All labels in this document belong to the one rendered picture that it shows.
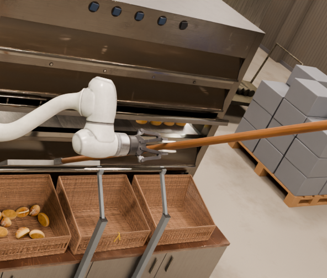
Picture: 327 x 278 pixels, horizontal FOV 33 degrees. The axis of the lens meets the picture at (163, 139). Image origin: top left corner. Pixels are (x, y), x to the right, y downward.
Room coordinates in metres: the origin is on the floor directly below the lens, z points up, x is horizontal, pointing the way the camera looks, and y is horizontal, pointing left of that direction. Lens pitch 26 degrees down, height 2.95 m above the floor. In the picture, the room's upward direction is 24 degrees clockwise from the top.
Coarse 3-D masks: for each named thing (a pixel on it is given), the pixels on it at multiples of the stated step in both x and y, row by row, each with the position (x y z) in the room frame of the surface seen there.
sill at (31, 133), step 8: (40, 128) 2.98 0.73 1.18; (48, 128) 3.02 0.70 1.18; (56, 128) 3.06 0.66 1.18; (64, 128) 3.11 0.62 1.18; (72, 128) 3.15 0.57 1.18; (40, 136) 2.95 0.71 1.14; (48, 136) 2.99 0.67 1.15; (56, 136) 3.02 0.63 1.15; (64, 136) 3.06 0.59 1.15; (72, 136) 3.10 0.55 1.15; (144, 136) 3.48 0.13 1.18; (152, 136) 3.53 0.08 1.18; (168, 136) 3.64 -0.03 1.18; (176, 136) 3.69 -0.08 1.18; (184, 136) 3.75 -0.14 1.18; (192, 136) 3.81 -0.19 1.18; (200, 136) 3.87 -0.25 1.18
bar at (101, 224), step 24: (0, 168) 2.43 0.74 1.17; (24, 168) 2.52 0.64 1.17; (48, 168) 2.62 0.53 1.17; (72, 168) 2.72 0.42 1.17; (96, 168) 2.83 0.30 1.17; (120, 168) 2.95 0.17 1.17; (144, 168) 3.07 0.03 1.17; (168, 216) 3.01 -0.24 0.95; (96, 240) 2.68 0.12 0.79; (144, 264) 3.00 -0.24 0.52
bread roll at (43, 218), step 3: (39, 213) 2.87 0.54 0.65; (42, 213) 2.87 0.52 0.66; (39, 216) 2.86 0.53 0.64; (42, 216) 2.85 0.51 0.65; (45, 216) 2.86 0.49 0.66; (39, 219) 2.85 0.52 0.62; (42, 219) 2.85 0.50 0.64; (45, 219) 2.85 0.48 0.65; (48, 219) 2.86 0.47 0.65; (42, 222) 2.84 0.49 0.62; (45, 222) 2.84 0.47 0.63; (48, 222) 2.85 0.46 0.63; (42, 225) 2.84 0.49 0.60; (45, 225) 2.83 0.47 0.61; (48, 225) 2.85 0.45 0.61
